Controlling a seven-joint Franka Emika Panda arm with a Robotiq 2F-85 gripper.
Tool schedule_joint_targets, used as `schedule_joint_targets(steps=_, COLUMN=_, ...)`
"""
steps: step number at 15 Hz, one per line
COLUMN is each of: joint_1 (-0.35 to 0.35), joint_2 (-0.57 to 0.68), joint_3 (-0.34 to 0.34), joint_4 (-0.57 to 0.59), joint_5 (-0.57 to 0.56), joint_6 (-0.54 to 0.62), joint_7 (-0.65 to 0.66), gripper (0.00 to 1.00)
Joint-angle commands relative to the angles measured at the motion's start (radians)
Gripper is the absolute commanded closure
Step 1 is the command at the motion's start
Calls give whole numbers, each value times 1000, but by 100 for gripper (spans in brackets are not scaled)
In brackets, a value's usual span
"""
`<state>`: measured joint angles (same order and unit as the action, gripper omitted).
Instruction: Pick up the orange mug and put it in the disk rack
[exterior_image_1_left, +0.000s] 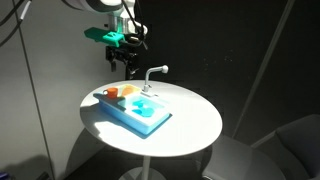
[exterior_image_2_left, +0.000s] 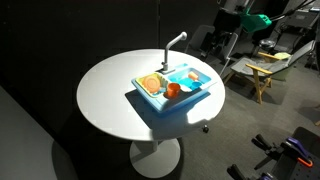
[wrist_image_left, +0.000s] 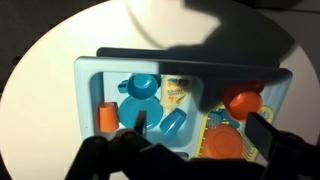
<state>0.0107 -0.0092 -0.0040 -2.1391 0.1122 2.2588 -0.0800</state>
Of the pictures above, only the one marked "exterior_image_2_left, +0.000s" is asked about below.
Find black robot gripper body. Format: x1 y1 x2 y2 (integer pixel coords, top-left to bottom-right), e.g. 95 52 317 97
214 8 243 37

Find black clamp handle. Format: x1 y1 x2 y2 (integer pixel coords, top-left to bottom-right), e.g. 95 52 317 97
250 133 274 152
226 163 249 180

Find grey plastic chair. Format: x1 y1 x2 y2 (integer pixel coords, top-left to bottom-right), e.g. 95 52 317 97
184 24 240 69

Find light blue toy sink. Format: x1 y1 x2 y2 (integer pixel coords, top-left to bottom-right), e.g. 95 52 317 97
130 63 223 115

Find purple and orange clamp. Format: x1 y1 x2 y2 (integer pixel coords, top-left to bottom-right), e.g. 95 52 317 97
279 135 315 168

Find orange toy plate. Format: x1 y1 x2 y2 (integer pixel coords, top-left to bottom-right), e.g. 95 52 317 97
143 75 161 94

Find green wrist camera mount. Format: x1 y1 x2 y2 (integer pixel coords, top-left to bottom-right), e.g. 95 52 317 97
240 13 273 33

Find blue toy mug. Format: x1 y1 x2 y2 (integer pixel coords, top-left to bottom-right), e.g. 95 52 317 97
190 80 204 91

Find orange toy mug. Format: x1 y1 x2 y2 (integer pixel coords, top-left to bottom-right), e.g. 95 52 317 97
166 82 182 99

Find black perforated board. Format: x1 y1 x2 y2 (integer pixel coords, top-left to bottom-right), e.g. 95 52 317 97
271 156 320 180

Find blue toy plate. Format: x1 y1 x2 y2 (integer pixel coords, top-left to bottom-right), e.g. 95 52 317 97
176 77 196 88

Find pale green round lid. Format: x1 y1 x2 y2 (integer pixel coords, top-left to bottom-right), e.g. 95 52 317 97
273 51 292 62

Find white table pedestal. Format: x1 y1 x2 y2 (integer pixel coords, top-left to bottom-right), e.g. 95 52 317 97
128 137 182 179

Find white toy faucet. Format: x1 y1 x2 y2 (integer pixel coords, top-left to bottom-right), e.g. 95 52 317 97
159 31 189 75

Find round metal bowl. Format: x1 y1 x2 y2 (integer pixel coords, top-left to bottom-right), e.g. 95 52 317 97
259 38 277 50

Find orange toy tumbler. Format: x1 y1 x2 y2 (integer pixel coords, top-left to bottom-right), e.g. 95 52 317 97
187 71 200 81

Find wooden folding chair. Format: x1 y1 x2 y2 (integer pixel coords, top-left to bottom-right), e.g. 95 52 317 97
222 39 317 105

